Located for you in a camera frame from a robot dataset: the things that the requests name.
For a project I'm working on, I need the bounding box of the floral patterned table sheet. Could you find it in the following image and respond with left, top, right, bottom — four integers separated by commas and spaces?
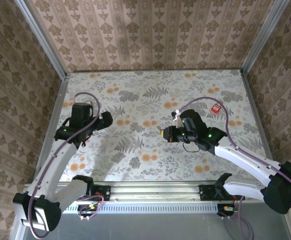
44, 69, 274, 182

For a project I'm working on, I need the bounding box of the grey metal sheet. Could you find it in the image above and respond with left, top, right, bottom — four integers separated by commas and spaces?
22, 212, 291, 240

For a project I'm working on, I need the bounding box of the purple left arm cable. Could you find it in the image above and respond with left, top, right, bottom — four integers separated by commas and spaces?
27, 91, 105, 240

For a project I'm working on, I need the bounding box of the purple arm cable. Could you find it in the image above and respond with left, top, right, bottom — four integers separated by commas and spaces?
179, 96, 291, 240
27, 91, 105, 240

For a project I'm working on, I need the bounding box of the aluminium table side rail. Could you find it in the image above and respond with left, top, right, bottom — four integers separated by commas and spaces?
35, 73, 71, 185
240, 71, 279, 176

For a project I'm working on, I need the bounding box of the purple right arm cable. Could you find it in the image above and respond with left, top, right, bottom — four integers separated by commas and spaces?
179, 96, 291, 240

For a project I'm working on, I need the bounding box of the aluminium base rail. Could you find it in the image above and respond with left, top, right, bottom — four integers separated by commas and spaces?
24, 181, 246, 202

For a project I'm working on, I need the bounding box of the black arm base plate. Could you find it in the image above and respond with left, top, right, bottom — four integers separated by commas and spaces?
85, 184, 111, 202
199, 184, 246, 201

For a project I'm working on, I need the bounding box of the grey slotted cable duct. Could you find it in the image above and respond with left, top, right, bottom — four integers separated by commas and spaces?
60, 201, 221, 214

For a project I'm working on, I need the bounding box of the aluminium frame post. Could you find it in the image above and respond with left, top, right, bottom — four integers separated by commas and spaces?
239, 0, 291, 75
13, 0, 70, 80

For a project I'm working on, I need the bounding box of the black connector bracket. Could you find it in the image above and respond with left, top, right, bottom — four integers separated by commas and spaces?
216, 203, 236, 217
77, 203, 104, 218

